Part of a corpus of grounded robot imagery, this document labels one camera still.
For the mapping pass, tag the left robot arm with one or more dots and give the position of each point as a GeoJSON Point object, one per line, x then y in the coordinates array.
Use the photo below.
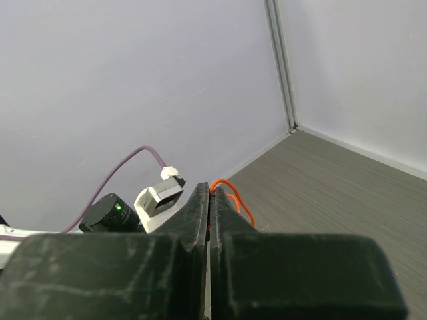
{"type": "Point", "coordinates": [109, 214]}

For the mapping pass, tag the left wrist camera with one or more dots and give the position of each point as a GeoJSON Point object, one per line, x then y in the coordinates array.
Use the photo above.
{"type": "Point", "coordinates": [154, 205]}

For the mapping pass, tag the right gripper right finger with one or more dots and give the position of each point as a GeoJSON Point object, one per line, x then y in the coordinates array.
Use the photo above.
{"type": "Point", "coordinates": [257, 275]}

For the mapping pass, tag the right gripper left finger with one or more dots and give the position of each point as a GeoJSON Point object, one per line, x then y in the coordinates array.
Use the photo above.
{"type": "Point", "coordinates": [160, 275]}

